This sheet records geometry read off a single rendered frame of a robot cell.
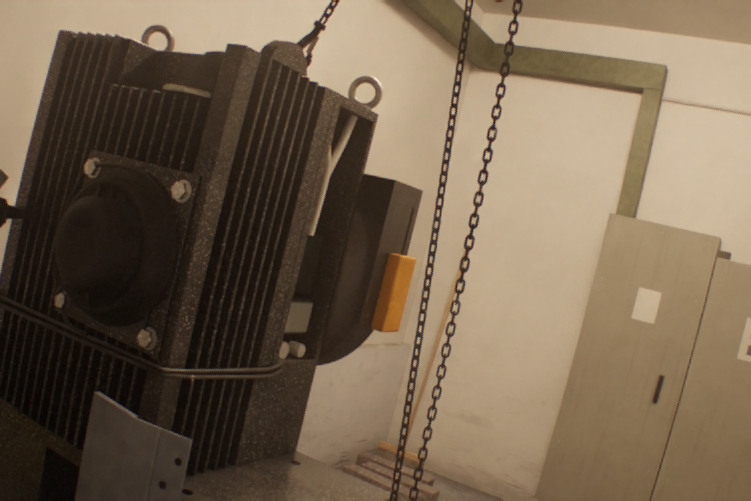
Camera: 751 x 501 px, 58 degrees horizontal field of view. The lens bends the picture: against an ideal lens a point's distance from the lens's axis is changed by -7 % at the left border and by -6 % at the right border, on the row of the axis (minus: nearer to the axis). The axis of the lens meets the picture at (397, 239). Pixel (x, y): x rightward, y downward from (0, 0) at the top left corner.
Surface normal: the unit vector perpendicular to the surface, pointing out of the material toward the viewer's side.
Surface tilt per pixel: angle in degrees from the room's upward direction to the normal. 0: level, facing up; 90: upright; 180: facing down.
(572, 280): 90
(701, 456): 90
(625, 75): 90
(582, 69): 90
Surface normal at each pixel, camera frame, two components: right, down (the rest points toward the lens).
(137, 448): -0.25, -0.05
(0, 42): 0.86, 0.22
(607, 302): -0.45, -0.11
